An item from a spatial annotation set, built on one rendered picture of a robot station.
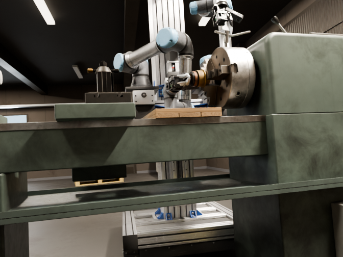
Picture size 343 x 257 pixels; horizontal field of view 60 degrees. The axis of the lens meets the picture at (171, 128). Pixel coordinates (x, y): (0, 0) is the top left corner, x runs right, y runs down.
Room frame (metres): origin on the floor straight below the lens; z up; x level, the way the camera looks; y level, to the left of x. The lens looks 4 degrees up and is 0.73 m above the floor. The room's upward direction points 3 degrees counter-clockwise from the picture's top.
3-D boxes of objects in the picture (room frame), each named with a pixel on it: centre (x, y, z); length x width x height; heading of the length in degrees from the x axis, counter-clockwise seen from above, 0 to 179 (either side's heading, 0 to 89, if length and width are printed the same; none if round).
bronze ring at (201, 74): (1.49, -0.16, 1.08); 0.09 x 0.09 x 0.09; 16
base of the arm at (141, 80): (2.08, 0.19, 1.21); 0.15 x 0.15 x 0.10
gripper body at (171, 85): (1.57, -0.04, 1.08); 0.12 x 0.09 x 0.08; 16
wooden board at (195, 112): (1.46, -0.04, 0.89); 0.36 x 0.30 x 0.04; 16
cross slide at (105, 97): (1.38, 0.30, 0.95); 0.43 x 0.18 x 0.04; 16
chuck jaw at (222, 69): (1.43, -0.25, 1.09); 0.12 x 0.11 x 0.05; 16
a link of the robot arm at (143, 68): (2.07, 0.20, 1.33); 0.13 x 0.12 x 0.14; 139
